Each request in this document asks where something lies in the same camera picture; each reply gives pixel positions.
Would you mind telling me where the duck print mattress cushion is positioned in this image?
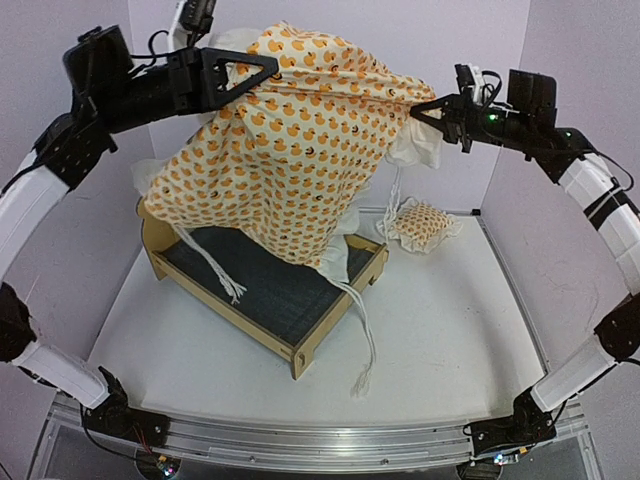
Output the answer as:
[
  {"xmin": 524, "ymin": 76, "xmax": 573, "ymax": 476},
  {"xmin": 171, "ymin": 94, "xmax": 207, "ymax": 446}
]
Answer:
[{"xmin": 130, "ymin": 22, "xmax": 444, "ymax": 399}]

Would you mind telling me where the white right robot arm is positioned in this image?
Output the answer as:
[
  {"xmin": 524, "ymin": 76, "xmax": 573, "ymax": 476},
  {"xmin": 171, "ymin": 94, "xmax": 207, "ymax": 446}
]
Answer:
[{"xmin": 410, "ymin": 64, "xmax": 639, "ymax": 443}]

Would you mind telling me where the small duck print pillow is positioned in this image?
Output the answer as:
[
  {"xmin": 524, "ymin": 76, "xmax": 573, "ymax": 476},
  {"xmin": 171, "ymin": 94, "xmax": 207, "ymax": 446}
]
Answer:
[{"xmin": 376, "ymin": 197, "xmax": 462, "ymax": 254}]

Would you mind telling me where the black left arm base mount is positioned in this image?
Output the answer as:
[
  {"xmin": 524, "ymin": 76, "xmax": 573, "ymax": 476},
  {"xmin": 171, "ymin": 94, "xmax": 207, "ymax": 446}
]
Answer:
[{"xmin": 82, "ymin": 366, "xmax": 170, "ymax": 447}]

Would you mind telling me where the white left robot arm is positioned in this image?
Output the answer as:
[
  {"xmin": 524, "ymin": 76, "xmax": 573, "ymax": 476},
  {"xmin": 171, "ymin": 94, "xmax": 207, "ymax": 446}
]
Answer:
[{"xmin": 1, "ymin": 25, "xmax": 278, "ymax": 437}]

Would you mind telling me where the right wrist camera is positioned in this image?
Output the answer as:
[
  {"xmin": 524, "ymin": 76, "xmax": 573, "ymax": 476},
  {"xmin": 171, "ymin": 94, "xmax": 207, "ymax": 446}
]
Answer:
[{"xmin": 454, "ymin": 63, "xmax": 502, "ymax": 107}]

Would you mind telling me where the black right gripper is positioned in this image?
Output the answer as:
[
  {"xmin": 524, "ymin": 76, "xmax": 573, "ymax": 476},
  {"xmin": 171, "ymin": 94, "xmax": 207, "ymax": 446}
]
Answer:
[{"xmin": 412, "ymin": 86, "xmax": 534, "ymax": 152}]

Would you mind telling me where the aluminium front rail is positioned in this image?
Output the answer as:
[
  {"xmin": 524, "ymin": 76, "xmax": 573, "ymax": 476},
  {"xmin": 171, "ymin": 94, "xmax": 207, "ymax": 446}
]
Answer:
[{"xmin": 47, "ymin": 394, "xmax": 586, "ymax": 469}]

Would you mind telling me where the wooden pet bed frame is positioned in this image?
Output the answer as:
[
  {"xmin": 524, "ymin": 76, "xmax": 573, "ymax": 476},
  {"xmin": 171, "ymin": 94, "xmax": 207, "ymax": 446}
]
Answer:
[{"xmin": 137, "ymin": 207, "xmax": 390, "ymax": 383}]

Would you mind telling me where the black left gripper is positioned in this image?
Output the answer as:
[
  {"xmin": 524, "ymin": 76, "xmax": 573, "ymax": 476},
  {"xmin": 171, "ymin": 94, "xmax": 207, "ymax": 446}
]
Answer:
[{"xmin": 91, "ymin": 40, "xmax": 275, "ymax": 133}]

